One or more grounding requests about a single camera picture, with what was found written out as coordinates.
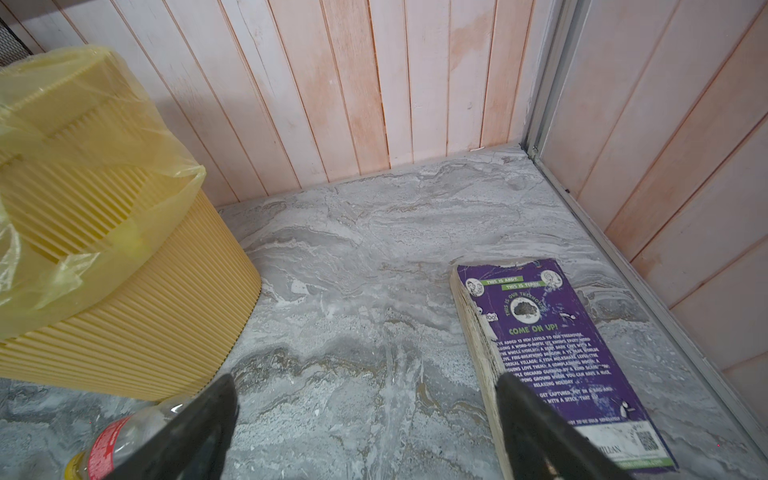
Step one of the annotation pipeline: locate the yellow slatted waste bin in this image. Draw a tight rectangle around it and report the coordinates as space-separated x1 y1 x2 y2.
0 47 263 402

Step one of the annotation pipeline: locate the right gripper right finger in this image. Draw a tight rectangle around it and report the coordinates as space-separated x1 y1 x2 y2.
495 373 630 479

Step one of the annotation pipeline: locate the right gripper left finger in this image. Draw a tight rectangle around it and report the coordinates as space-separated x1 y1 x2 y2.
106 374 239 479

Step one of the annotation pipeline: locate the black wire mesh basket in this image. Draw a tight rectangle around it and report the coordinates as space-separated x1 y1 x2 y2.
0 20 32 67

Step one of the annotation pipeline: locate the yellow plastic bin liner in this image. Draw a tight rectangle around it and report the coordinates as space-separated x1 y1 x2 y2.
1 46 206 339

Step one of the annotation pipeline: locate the red label bottle yellow cap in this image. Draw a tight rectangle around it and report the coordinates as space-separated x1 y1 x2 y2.
64 395 193 480

